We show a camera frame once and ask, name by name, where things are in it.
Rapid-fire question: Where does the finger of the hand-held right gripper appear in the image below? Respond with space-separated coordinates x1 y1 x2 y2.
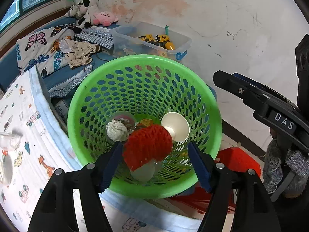
212 70 271 117
233 72 300 111

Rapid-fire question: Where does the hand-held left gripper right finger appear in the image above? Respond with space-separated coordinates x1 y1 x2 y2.
188 141 282 232

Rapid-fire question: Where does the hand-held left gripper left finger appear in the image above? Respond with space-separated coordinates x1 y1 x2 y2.
28 140 124 232

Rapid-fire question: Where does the red knitted net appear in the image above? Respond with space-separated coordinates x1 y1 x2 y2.
122 124 173 171

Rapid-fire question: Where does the green plastic basket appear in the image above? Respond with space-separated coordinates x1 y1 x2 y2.
68 54 222 199

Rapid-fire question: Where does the person's right hand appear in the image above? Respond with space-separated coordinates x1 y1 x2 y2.
263 130 309 198

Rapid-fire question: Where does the translucent plastic container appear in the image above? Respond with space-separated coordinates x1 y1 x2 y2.
130 159 163 182

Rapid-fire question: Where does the red plastic stool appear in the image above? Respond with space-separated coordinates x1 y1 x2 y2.
169 147 261 214

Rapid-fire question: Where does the white paper cup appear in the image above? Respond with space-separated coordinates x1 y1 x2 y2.
161 112 190 142

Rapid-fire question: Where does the clear plastic cup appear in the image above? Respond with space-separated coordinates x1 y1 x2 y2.
106 111 137 142

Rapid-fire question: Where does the yellow toy truck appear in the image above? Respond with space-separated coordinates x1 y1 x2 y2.
136 33 175 51

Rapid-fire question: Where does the clear plastic dome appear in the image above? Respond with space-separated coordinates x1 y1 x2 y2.
0 132 21 151

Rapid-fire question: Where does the beige printed cloth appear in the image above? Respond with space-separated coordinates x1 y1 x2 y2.
59 39 100 69

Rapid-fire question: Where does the clear plastic storage box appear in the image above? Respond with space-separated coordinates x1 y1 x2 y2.
110 22 192 61

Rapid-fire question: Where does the blue patterned cloth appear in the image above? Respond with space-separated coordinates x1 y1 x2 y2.
74 26 114 50

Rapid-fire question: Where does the butterfly print pillow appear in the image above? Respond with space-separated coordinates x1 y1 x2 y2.
16 24 75 79

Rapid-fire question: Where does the blue mattress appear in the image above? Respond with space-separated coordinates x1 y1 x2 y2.
0 24 97 95

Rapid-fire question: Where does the pink plush toy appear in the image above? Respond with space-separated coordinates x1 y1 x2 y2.
93 11 119 27

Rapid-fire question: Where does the black and white plush toy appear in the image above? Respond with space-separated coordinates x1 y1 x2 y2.
65 0 99 29

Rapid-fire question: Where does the window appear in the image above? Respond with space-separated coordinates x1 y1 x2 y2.
0 0 64 33

